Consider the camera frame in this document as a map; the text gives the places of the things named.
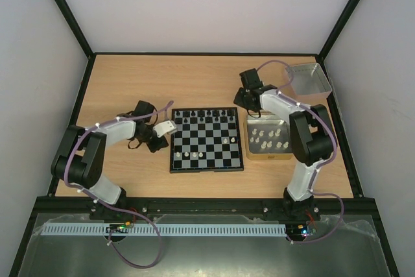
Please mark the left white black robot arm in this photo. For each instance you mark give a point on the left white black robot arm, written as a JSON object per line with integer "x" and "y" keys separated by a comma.
{"x": 79, "y": 159}

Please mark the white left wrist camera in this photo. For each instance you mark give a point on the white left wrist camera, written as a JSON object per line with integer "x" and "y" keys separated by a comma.
{"x": 166, "y": 127}

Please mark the black grey chess board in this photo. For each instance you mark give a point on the black grey chess board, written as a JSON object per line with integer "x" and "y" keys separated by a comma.
{"x": 202, "y": 130}

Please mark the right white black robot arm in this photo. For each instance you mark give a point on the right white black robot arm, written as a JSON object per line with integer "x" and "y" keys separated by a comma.
{"x": 312, "y": 140}

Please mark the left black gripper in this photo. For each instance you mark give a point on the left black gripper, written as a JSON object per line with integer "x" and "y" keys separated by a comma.
{"x": 160, "y": 144}

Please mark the black metal frame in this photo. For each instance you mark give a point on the black metal frame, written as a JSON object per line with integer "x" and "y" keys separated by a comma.
{"x": 269, "y": 209}

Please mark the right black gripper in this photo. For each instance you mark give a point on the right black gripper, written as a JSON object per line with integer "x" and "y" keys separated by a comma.
{"x": 244, "y": 98}

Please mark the gold tin piece tray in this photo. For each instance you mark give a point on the gold tin piece tray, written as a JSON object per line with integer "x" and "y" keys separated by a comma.
{"x": 267, "y": 137}

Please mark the grey slotted cable duct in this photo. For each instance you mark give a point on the grey slotted cable duct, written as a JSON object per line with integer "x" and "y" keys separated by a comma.
{"x": 165, "y": 230}

